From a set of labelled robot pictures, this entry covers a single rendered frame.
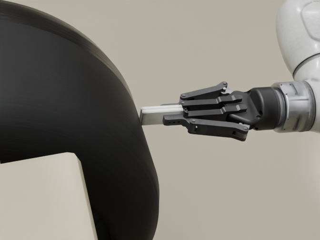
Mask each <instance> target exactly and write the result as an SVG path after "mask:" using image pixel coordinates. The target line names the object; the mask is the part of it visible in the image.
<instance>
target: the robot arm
mask: <svg viewBox="0 0 320 240"><path fill-rule="evenodd" d="M276 34H277V40H278V44H279V47H280V51H281V54H282V57H283V59H284V62H285V64H286V66H287V68H288V70H289V71H290V73H291V75H292V77H293V79H294V81H287V82H275V83H273V84H272V85H271V86H270V87H256V88H252V89H250V90H249V91H247V92H242V91H238V90H236V91H232V90H231V89H229V88H228V87H227V86H228V83H227V82H225V81H223V82H221V83H219V84H218V85H216V86H212V87H208V88H204V89H200V90H195V91H191V92H186V93H183V94H181V95H180V99H179V102H178V103H170V104H161V105H160V106H151V107H141V109H140V117H139V119H140V122H141V125H157V124H163V125H165V126H172V125H182V126H183V127H186V128H187V129H188V133H189V134H196V135H206V136H216V137H226V138H233V139H236V140H239V141H245V140H246V137H247V135H248V131H249V130H251V129H253V130H256V131H259V130H274V131H275V132H277V133H288V132H305V131H312V132H316V133H320V0H286V1H285V2H284V3H283V4H282V5H281V7H280V8H279V10H278V12H277V16H276ZM196 126H197V128H196Z"/></svg>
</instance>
